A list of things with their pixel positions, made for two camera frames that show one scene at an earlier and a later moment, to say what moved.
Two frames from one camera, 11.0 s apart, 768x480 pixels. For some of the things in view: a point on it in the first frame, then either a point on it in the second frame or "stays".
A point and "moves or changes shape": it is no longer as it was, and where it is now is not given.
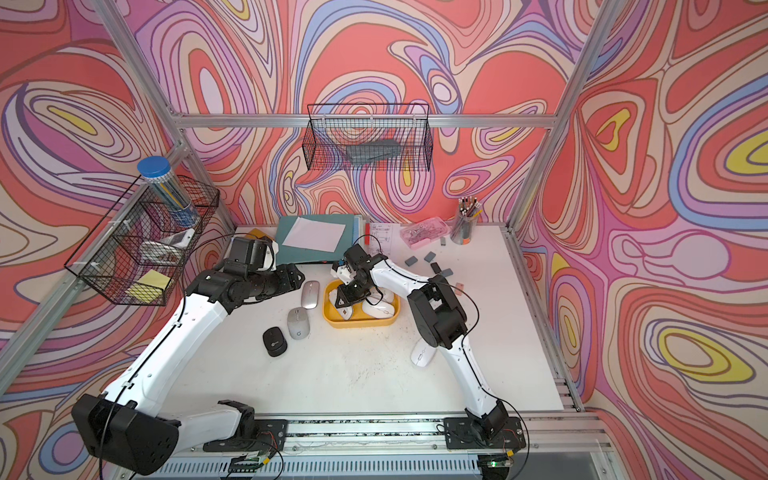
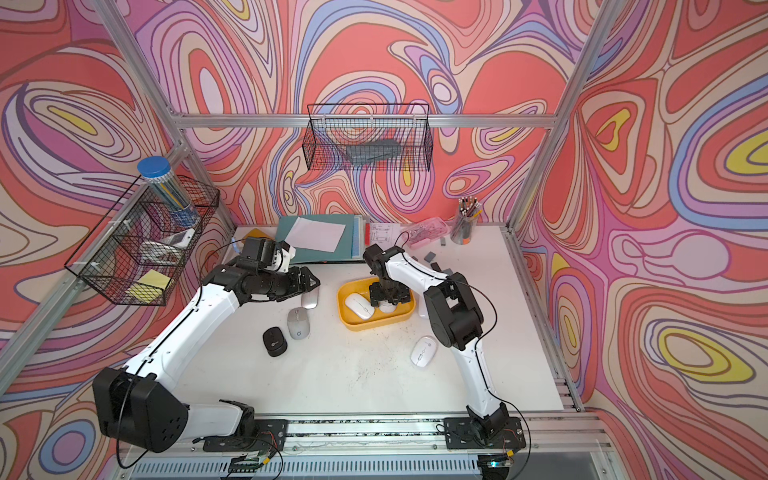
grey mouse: [298, 323] stays
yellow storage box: [333, 318] moves or changes shape
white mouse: [422, 354] stays
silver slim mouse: [310, 294] stays
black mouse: [274, 342] stays
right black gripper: [348, 299] -> [376, 295]
